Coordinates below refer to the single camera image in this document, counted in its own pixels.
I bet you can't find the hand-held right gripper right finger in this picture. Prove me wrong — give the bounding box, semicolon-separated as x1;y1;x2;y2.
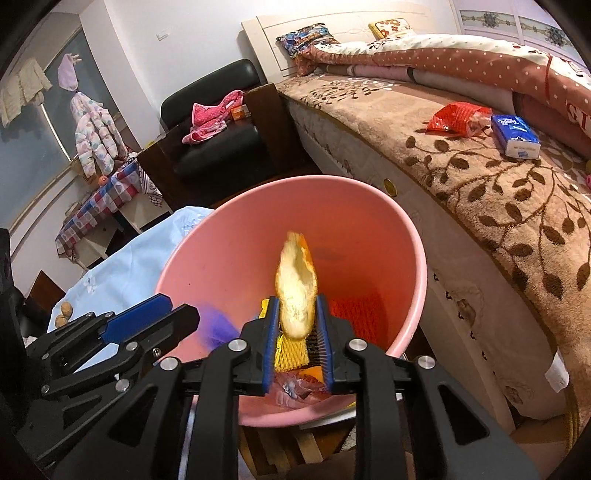
316;295;541;480

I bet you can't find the blue floral tablecloth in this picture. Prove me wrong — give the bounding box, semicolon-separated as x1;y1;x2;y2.
46;207;218;370

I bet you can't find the white wardrobe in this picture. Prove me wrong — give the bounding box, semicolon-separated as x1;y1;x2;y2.
450;0;583;51

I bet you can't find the white bed headboard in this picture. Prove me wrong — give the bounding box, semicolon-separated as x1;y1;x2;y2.
241;11;416;84

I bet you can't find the white table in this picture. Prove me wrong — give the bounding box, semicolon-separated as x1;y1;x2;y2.
69;203;174;271

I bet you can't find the pastel puffy jacket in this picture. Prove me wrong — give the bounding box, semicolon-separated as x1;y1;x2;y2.
69;92;126;178

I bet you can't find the black foam net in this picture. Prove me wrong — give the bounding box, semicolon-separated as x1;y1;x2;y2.
302;328;324;367

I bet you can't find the pink garment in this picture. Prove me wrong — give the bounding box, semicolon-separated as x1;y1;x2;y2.
181;90;244;145

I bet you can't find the pink hat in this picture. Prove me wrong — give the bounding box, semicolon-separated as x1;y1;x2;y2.
58;53;80;90

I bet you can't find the red snack packet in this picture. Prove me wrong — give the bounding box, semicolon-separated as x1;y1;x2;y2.
425;102;492;138

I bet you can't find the yellow foam net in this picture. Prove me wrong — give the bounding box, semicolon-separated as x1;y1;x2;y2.
261;299;310;372

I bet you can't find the bed with floral quilt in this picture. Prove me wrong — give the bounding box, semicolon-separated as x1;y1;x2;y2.
274;71;591;402

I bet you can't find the citrus peel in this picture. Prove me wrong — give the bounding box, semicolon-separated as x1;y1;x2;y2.
274;231;319;340

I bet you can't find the quilted mattress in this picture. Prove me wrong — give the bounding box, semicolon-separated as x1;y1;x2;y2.
286;95;568;421

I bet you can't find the pink wrapper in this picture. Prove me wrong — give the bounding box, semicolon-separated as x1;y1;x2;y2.
272;371;305;407

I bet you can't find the yellow floral pillow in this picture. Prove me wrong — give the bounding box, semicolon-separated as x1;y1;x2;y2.
368;17;416;40

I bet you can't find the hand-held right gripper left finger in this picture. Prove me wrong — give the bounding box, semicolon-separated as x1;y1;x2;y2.
51;295;281;480

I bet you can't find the wooden stool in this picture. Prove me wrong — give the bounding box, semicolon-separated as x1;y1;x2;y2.
240;425;361;480

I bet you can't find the colourful printed pillow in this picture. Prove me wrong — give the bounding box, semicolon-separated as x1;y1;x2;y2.
276;25;340;58

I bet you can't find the beige hanging garment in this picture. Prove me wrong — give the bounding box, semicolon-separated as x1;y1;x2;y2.
0;58;52;127

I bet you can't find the plaid covered small table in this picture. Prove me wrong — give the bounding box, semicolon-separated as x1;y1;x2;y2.
54;159;164;257

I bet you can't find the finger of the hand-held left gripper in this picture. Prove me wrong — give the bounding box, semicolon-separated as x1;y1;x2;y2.
18;304;200;469
25;293;174;372

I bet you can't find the blue tissue pack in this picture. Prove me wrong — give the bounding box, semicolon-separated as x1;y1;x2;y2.
490;114;541;160

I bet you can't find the orange white plastic bag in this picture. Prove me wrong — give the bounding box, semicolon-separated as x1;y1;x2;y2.
295;364;331;393

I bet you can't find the red foam net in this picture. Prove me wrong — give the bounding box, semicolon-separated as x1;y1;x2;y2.
330;291;386;347

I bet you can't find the pink plastic bucket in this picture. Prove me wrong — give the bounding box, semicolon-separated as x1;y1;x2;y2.
154;174;428;428

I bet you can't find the large dark window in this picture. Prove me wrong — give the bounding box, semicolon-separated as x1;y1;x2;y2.
0;32;116;222

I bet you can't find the polka dot quilt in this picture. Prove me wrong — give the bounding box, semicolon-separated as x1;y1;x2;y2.
295;32;591;158

